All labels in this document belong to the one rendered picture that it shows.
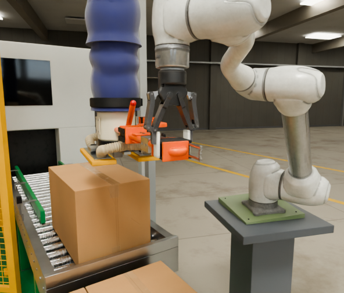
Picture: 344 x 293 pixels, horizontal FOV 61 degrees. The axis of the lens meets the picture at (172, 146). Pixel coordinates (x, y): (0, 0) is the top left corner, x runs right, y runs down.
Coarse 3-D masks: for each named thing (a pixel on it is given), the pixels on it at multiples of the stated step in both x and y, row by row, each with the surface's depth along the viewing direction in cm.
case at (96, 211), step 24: (48, 168) 184; (72, 168) 181; (96, 168) 181; (120, 168) 181; (72, 192) 139; (96, 192) 142; (120, 192) 149; (144, 192) 157; (72, 216) 143; (96, 216) 143; (120, 216) 150; (144, 216) 159; (72, 240) 148; (96, 240) 145; (120, 240) 152; (144, 240) 161
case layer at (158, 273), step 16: (128, 272) 141; (144, 272) 141; (160, 272) 141; (80, 288) 129; (96, 288) 129; (112, 288) 129; (128, 288) 129; (144, 288) 129; (160, 288) 129; (176, 288) 129; (192, 288) 129
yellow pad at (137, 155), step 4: (132, 152) 132; (136, 152) 130; (140, 152) 130; (132, 156) 129; (136, 156) 124; (140, 156) 123; (144, 156) 123; (148, 156) 124; (152, 156) 124; (140, 160) 122; (144, 160) 123; (148, 160) 124
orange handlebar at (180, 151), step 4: (152, 120) 162; (140, 124) 141; (160, 124) 145; (164, 124) 146; (116, 128) 122; (116, 132) 122; (140, 132) 101; (128, 136) 105; (132, 136) 101; (136, 136) 98; (140, 136) 96; (132, 140) 102; (136, 140) 98; (140, 140) 93; (148, 144) 87; (172, 148) 74; (176, 148) 74; (180, 148) 74; (184, 148) 75; (168, 152) 74; (172, 152) 74; (176, 152) 74; (180, 152) 74; (184, 152) 74
